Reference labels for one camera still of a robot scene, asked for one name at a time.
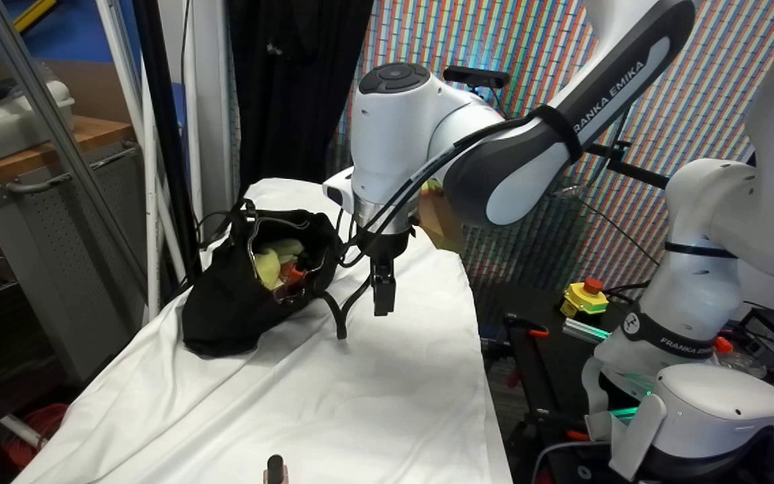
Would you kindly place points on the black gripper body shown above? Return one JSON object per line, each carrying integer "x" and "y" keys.
{"x": 385, "y": 257}

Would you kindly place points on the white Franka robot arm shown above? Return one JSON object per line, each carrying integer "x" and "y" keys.
{"x": 405, "y": 135}

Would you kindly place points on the yellow cloth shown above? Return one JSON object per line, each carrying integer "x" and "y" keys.
{"x": 271, "y": 268}

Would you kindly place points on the white tablecloth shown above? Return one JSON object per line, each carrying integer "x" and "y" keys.
{"x": 228, "y": 405}

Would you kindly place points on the black curtain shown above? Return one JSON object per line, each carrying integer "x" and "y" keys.
{"x": 289, "y": 89}

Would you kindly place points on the yellow emergency stop button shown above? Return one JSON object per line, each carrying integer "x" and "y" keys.
{"x": 584, "y": 299}

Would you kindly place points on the teal box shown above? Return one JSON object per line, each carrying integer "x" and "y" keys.
{"x": 590, "y": 330}

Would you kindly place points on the striped patterned screen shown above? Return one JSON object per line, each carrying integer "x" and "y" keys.
{"x": 459, "y": 35}

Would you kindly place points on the white vertical pipe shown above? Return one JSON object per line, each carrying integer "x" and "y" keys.
{"x": 150, "y": 233}

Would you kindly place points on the black vertical pole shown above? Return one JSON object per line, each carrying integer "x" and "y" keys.
{"x": 165, "y": 135}

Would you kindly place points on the grey cabinet with wooden top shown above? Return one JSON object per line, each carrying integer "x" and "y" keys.
{"x": 46, "y": 269}

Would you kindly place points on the white VR headset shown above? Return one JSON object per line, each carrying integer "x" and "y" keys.
{"x": 719, "y": 405}

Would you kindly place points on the red bucket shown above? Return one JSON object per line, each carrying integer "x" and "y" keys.
{"x": 42, "y": 425}

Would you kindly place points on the white plastic tub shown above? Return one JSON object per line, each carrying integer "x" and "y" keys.
{"x": 13, "y": 125}

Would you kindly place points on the aluminium frame post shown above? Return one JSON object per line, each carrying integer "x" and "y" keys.
{"x": 57, "y": 135}

